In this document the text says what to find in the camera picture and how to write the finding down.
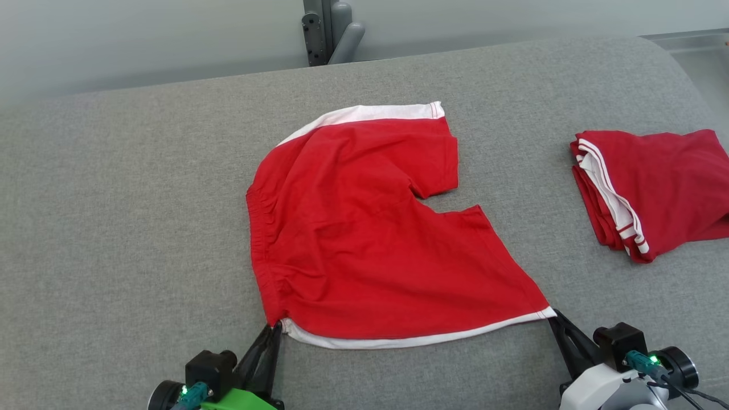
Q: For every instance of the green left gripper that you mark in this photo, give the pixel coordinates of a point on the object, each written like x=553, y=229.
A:
x=245, y=401

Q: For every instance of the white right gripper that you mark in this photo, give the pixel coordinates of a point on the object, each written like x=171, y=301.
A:
x=603, y=393

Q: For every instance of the red shorts white trim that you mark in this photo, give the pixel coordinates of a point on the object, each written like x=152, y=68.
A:
x=370, y=245

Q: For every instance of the red basketball jersey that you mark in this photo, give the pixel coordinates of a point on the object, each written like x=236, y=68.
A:
x=672, y=188

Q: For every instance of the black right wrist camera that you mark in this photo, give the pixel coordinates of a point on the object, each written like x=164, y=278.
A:
x=621, y=341

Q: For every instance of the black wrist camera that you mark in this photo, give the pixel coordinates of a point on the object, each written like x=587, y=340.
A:
x=211, y=367
x=621, y=341

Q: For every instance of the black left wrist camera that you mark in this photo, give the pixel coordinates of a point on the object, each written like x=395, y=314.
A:
x=211, y=367

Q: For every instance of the grey metal partition post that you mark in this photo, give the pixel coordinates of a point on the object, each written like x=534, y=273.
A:
x=324, y=28

